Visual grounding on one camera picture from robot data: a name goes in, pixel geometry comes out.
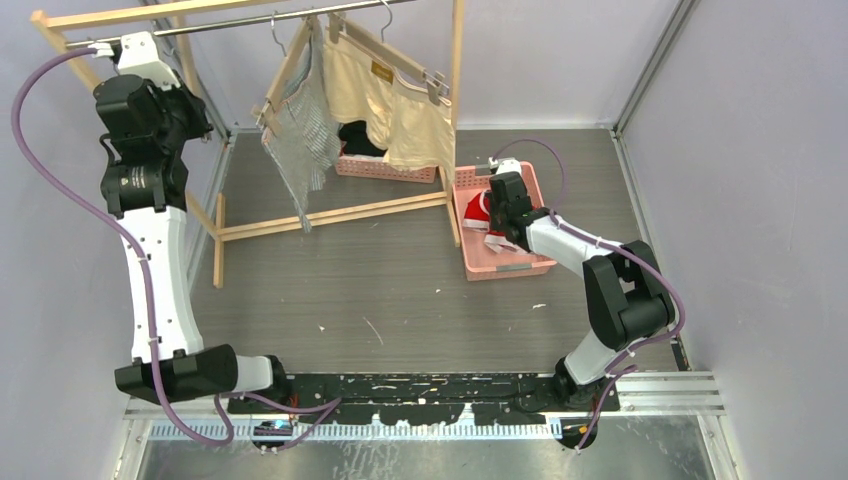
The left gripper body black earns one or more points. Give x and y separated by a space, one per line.
182 119

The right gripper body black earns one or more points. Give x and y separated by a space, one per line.
497 215

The red underwear white trim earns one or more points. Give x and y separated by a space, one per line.
476 221

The wooden hanger of red underwear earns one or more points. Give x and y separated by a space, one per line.
186 60

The wooden hanger of striped underwear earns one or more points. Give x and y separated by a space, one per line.
265 115

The grey striped underwear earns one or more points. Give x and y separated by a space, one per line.
303 139

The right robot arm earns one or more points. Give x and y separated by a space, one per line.
626 301

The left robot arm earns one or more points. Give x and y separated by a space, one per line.
144 187

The wooden hanger of beige underwear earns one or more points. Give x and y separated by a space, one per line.
433 81

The beige underwear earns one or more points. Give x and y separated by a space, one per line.
400 118

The empty pink basket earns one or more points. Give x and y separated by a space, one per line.
480 261

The pink basket with black clothes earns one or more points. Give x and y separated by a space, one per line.
378 168

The black clothes in basket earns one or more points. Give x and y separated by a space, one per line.
355 140

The metal hanging rod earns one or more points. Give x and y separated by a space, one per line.
61 24

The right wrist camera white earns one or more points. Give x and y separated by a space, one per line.
498 166

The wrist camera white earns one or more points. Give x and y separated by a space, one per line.
138 54
498 166

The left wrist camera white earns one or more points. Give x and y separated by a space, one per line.
138 54

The wooden clothes rack frame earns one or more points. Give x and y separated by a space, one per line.
215 227

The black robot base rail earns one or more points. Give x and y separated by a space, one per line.
513 398

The white slotted cable duct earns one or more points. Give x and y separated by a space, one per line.
274 430

